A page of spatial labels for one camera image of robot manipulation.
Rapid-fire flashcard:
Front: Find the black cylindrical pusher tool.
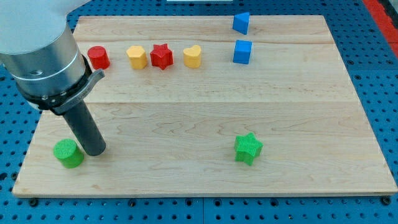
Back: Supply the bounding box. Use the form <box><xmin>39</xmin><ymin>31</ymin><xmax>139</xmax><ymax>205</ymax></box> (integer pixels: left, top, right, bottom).
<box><xmin>63</xmin><ymin>101</ymin><xmax>106</xmax><ymax>156</ymax></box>

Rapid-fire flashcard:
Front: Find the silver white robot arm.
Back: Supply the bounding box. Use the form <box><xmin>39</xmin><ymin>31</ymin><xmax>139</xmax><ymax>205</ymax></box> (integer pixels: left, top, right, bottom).
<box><xmin>1</xmin><ymin>0</ymin><xmax>106</xmax><ymax>156</ymax></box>

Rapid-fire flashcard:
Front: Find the red star block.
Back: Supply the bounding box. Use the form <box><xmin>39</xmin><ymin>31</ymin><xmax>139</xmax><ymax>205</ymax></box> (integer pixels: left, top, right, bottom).
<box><xmin>150</xmin><ymin>44</ymin><xmax>174</xmax><ymax>70</ymax></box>

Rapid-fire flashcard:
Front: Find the green star block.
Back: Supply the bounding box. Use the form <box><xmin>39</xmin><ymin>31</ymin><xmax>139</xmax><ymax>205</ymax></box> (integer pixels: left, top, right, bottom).
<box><xmin>234</xmin><ymin>133</ymin><xmax>263</xmax><ymax>166</ymax></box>

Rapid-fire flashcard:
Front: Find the green cylinder block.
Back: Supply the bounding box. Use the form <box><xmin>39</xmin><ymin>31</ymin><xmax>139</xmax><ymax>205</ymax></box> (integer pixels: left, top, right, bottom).
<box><xmin>53</xmin><ymin>139</ymin><xmax>84</xmax><ymax>169</ymax></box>

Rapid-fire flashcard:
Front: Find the red cylinder block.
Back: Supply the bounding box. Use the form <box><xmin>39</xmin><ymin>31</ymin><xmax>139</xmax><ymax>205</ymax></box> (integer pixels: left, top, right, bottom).
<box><xmin>88</xmin><ymin>46</ymin><xmax>110</xmax><ymax>69</ymax></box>

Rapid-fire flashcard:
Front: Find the yellow hexagon block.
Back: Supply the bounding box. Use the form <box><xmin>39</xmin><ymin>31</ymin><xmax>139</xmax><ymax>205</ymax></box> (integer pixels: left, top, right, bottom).
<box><xmin>126</xmin><ymin>45</ymin><xmax>147</xmax><ymax>70</ymax></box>

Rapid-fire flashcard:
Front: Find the yellow heart block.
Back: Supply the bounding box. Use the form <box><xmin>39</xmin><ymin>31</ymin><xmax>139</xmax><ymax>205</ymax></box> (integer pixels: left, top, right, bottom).
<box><xmin>183</xmin><ymin>45</ymin><xmax>201</xmax><ymax>68</ymax></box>

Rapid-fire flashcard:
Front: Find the blue cube block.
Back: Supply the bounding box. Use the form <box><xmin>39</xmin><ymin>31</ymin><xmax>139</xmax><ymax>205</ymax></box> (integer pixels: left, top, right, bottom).
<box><xmin>233</xmin><ymin>40</ymin><xmax>252</xmax><ymax>64</ymax></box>

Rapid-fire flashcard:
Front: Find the wooden board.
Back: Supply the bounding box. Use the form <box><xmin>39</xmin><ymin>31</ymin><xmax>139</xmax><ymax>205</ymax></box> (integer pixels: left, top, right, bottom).
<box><xmin>12</xmin><ymin>15</ymin><xmax>397</xmax><ymax>198</ymax></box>

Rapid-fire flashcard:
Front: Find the blue triangle block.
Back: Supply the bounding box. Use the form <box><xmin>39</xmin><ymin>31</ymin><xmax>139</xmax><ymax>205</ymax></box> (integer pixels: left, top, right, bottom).
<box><xmin>232</xmin><ymin>12</ymin><xmax>250</xmax><ymax>35</ymax></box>

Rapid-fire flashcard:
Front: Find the red tape strip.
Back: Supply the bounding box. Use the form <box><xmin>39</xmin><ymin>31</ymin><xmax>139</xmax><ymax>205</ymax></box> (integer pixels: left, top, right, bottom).
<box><xmin>363</xmin><ymin>0</ymin><xmax>397</xmax><ymax>56</ymax></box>

